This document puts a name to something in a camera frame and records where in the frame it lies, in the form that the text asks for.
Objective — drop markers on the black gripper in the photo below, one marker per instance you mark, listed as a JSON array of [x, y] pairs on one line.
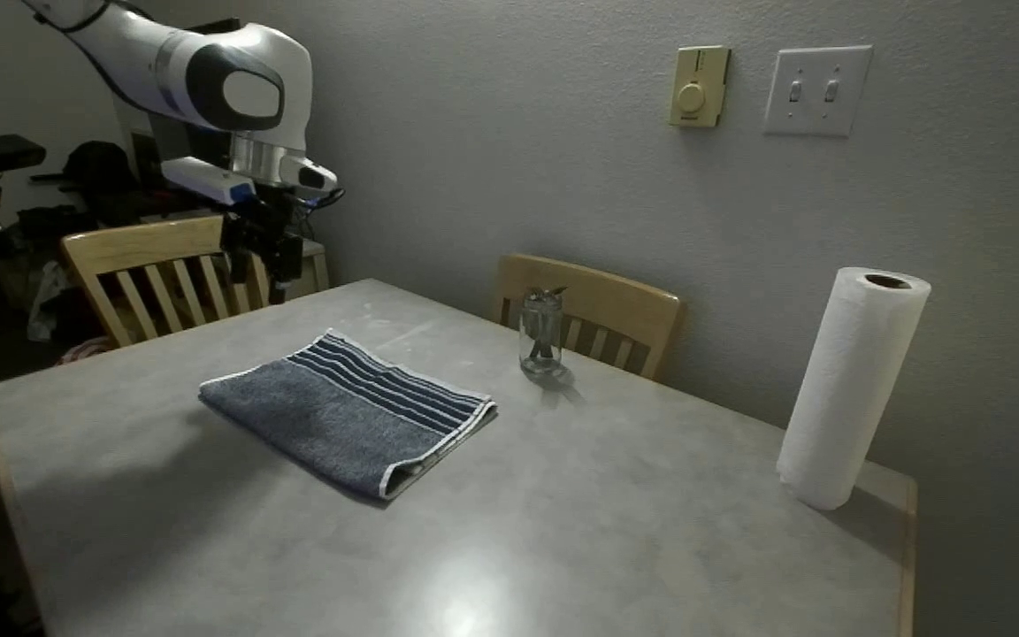
[[263, 226]]

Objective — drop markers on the blue striped towel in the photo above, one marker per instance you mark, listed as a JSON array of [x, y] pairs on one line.
[[345, 412]]

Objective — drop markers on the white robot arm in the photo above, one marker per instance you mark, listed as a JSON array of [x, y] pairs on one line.
[[169, 64]]

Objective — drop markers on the white paper towel roll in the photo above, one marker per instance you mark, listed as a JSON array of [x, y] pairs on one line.
[[851, 392]]

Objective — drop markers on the wooden chair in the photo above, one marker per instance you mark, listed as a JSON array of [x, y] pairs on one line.
[[139, 249], [601, 302]]

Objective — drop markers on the beige round thermostat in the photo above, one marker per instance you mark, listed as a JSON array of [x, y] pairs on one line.
[[698, 88]]

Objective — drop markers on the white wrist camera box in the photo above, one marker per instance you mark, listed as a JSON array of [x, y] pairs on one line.
[[209, 183]]

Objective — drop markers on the white double light switch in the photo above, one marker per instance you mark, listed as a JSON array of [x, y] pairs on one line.
[[814, 89]]

